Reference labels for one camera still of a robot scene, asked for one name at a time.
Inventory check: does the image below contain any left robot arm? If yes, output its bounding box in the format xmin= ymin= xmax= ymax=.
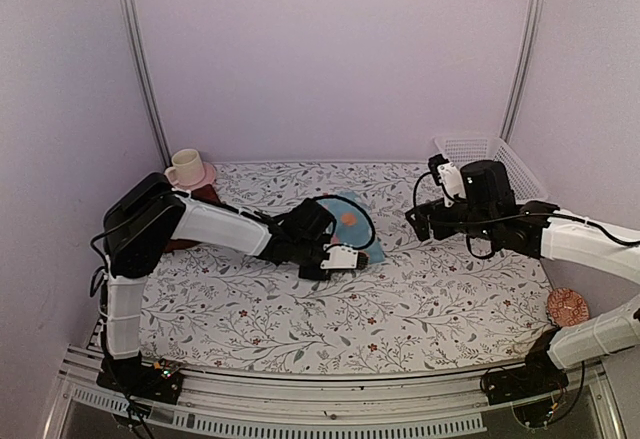
xmin=99 ymin=173 xmax=335 ymax=393

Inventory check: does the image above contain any left aluminium frame post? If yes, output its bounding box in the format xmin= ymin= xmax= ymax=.
xmin=119 ymin=0 xmax=171 ymax=167

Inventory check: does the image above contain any front aluminium rail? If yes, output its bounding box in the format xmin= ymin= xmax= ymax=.
xmin=43 ymin=347 xmax=632 ymax=438

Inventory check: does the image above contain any cream ribbed mug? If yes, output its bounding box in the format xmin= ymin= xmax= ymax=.
xmin=165 ymin=149 xmax=206 ymax=186

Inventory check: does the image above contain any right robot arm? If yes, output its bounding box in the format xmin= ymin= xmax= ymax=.
xmin=406 ymin=155 xmax=639 ymax=395

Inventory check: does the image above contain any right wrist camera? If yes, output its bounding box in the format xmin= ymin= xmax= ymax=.
xmin=428 ymin=154 xmax=466 ymax=208

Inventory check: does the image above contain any dark red towel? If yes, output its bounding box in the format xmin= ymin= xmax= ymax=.
xmin=164 ymin=185 xmax=223 ymax=253

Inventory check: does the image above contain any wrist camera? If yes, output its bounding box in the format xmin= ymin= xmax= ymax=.
xmin=320 ymin=244 xmax=369 ymax=270
xmin=428 ymin=154 xmax=466 ymax=208

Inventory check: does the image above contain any pink saucer plate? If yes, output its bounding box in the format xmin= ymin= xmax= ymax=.
xmin=164 ymin=162 xmax=216 ymax=191

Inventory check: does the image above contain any pink object at right edge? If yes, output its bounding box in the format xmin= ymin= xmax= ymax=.
xmin=546 ymin=288 xmax=590 ymax=327

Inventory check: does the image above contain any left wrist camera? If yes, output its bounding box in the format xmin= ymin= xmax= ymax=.
xmin=320 ymin=244 xmax=369 ymax=270

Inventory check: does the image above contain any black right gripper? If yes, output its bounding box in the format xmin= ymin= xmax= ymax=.
xmin=407 ymin=197 xmax=498 ymax=242

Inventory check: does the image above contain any right aluminium frame post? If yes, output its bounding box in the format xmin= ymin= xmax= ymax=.
xmin=499 ymin=0 xmax=544 ymax=143

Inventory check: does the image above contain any white plastic basket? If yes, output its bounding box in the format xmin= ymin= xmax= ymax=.
xmin=433 ymin=134 xmax=549 ymax=203

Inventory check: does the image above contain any blue patterned towel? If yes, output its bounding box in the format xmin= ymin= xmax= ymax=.
xmin=319 ymin=191 xmax=372 ymax=247

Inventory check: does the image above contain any aluminium frame post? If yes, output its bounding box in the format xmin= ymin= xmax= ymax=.
xmin=119 ymin=0 xmax=171 ymax=167
xmin=499 ymin=0 xmax=544 ymax=143

